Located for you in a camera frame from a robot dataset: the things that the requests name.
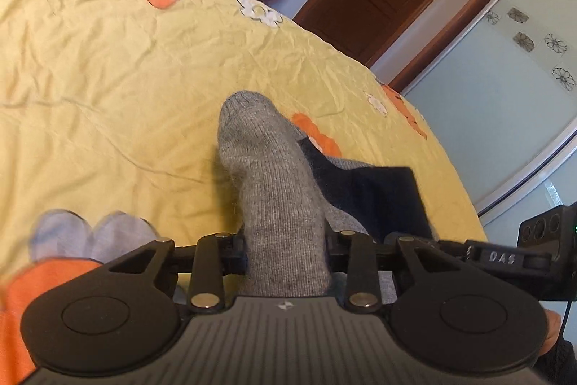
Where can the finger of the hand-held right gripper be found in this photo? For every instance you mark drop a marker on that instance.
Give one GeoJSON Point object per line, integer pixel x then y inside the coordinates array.
{"type": "Point", "coordinates": [496, 256]}

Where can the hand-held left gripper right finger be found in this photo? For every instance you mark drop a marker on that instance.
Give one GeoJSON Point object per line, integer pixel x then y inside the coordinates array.
{"type": "Point", "coordinates": [336, 249]}

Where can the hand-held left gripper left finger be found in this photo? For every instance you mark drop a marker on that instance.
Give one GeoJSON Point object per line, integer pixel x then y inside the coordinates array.
{"type": "Point", "coordinates": [232, 255]}

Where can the dark navy garment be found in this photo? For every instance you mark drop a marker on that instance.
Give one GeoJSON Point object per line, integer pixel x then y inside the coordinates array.
{"type": "Point", "coordinates": [383, 200]}

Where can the grey knit sweater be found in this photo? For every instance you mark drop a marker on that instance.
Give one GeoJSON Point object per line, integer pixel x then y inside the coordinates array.
{"type": "Point", "coordinates": [275, 186]}

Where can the person's right forearm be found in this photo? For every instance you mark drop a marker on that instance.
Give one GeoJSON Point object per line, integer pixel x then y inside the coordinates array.
{"type": "Point", "coordinates": [559, 349]}

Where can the yellow floral bed sheet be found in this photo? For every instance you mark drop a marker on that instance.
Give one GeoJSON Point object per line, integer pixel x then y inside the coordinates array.
{"type": "Point", "coordinates": [112, 74]}

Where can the brown wooden door frame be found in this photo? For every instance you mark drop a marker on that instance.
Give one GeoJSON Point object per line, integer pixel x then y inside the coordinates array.
{"type": "Point", "coordinates": [455, 10]}

